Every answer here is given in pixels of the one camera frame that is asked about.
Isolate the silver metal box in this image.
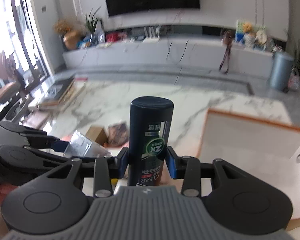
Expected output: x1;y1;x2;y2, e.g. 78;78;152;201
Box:
63;131;111;158

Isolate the dark shampoo bottle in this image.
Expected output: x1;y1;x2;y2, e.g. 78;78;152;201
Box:
128;96;174;186

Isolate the brown cardboard box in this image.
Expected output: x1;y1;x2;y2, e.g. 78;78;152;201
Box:
85;125;108;146

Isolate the dark patterned box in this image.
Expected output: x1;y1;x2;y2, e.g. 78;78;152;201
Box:
108;122;129;147

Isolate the stack of books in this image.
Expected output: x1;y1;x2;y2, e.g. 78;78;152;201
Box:
35;76;85;112

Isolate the white storage box orange rim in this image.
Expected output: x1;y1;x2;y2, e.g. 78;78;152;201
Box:
198;109;300;230

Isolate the white marble tv cabinet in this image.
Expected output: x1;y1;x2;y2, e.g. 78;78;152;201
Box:
63;37;273;79

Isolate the golden vase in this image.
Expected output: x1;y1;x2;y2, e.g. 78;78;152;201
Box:
63;30;82;50

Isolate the white wifi router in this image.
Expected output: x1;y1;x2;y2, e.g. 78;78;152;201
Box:
143;25;161;43

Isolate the pink handbag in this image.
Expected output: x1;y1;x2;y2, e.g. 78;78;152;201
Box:
288;68;300;91

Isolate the blue-grey trash bin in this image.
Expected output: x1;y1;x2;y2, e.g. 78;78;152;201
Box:
268;51;294;91

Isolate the green potted plant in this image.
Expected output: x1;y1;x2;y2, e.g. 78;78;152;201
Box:
85;7;101;35

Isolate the brown hanging strap bag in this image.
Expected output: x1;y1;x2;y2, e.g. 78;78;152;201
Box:
219;30;234;75

